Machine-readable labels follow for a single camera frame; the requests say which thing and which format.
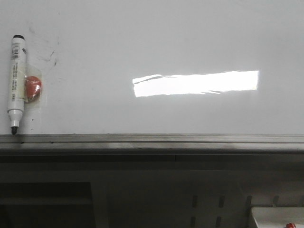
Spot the red magnet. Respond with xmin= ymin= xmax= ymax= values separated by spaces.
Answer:
xmin=25 ymin=65 xmax=44 ymax=110

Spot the white whiteboard marker black tip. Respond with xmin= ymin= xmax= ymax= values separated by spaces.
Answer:
xmin=7 ymin=34 xmax=27 ymax=135

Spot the white whiteboard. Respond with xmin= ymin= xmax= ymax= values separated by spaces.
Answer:
xmin=0 ymin=0 xmax=304 ymax=134

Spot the white perforated pegboard panel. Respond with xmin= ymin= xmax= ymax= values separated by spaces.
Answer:
xmin=91 ymin=170 xmax=304 ymax=228

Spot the white plastic marker tray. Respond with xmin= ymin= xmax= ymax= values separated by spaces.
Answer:
xmin=248 ymin=207 xmax=304 ymax=228

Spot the aluminium whiteboard tray rail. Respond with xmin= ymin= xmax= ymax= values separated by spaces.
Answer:
xmin=0 ymin=133 xmax=304 ymax=162

